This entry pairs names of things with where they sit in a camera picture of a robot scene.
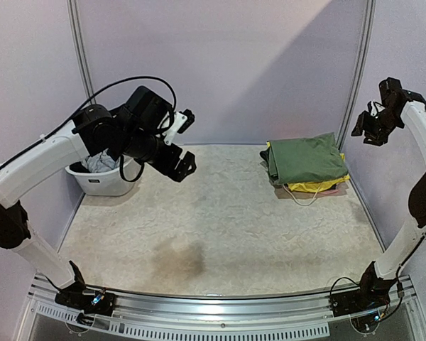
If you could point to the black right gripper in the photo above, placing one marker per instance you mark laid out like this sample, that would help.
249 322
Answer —
373 125

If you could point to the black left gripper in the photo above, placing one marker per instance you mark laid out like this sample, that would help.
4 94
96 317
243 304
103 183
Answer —
166 165

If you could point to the green garment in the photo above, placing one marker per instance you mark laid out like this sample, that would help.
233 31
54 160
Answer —
305 160

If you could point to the yellow shorts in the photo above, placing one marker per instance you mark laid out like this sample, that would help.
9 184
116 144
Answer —
316 184

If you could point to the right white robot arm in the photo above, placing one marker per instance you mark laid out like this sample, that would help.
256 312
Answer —
400 109

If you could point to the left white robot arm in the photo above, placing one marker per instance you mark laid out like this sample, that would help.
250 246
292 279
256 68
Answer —
91 129

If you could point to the white plastic laundry basket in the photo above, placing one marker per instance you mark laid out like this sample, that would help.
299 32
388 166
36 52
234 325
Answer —
109 184

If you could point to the folded pink garment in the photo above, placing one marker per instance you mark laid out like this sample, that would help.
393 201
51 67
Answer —
302 195

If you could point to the grey garment in basket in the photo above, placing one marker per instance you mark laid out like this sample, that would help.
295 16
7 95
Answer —
100 163

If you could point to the black garment in basket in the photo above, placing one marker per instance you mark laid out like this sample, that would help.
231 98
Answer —
78 168

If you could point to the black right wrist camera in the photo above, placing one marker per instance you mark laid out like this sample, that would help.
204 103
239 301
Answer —
387 88

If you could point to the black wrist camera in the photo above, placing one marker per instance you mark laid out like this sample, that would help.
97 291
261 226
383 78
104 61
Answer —
156 116
387 88

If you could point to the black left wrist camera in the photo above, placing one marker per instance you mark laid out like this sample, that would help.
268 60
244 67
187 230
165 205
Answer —
156 116

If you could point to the right aluminium frame post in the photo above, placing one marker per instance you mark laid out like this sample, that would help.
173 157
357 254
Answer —
360 63

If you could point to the aluminium frame post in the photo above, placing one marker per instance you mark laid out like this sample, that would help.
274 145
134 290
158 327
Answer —
80 51
360 63

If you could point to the aluminium front rail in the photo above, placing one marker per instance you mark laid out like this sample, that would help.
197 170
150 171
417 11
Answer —
300 316

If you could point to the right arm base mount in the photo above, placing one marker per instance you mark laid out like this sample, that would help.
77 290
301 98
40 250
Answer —
362 302

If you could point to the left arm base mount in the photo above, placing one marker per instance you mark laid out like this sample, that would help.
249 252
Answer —
89 301

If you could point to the left aluminium frame post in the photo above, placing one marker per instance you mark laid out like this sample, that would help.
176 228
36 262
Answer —
80 51

